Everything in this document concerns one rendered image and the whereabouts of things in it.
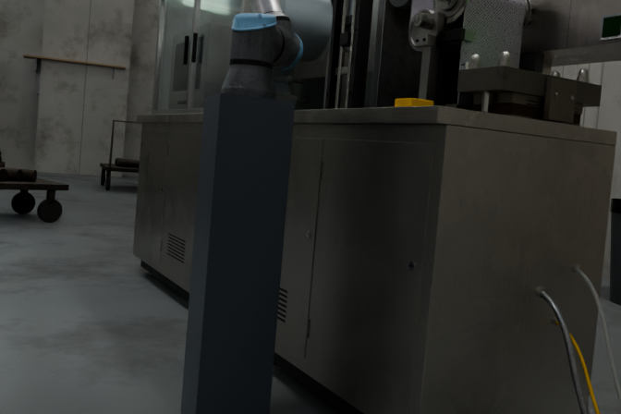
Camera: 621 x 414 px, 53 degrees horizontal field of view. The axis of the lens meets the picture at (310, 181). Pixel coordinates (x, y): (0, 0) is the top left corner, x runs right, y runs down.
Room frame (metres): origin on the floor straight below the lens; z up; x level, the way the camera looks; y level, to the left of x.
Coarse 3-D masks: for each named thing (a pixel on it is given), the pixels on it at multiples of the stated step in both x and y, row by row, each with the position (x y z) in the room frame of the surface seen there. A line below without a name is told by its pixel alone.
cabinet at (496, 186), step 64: (192, 128) 2.87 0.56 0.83; (320, 128) 1.91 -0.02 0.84; (384, 128) 1.63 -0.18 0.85; (448, 128) 1.44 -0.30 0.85; (192, 192) 2.81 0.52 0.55; (320, 192) 1.88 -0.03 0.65; (384, 192) 1.61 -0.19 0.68; (448, 192) 1.45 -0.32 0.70; (512, 192) 1.55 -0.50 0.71; (576, 192) 1.68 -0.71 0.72; (320, 256) 1.85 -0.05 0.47; (384, 256) 1.59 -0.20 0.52; (448, 256) 1.46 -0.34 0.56; (512, 256) 1.56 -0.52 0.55; (576, 256) 1.69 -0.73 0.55; (320, 320) 1.82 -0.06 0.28; (384, 320) 1.57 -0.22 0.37; (448, 320) 1.46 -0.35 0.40; (512, 320) 1.58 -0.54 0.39; (576, 320) 1.71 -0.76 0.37; (320, 384) 1.88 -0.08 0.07; (384, 384) 1.55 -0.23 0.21; (448, 384) 1.48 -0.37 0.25; (512, 384) 1.59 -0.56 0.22
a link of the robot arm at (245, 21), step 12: (240, 24) 1.66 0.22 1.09; (252, 24) 1.65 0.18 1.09; (264, 24) 1.66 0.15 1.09; (240, 36) 1.66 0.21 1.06; (252, 36) 1.65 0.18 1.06; (264, 36) 1.66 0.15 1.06; (276, 36) 1.71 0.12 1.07; (240, 48) 1.66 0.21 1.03; (252, 48) 1.65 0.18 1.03; (264, 48) 1.66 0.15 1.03; (276, 48) 1.72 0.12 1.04; (264, 60) 1.67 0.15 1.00; (276, 60) 1.76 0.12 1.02
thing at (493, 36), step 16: (464, 16) 1.79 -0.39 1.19; (480, 16) 1.82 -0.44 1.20; (480, 32) 1.82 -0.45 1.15; (496, 32) 1.86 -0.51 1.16; (512, 32) 1.89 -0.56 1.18; (464, 48) 1.79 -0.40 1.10; (480, 48) 1.82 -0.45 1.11; (496, 48) 1.86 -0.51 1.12; (512, 48) 1.89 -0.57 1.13; (464, 64) 1.80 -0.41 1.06; (496, 64) 1.86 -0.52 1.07; (512, 64) 1.89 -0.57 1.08
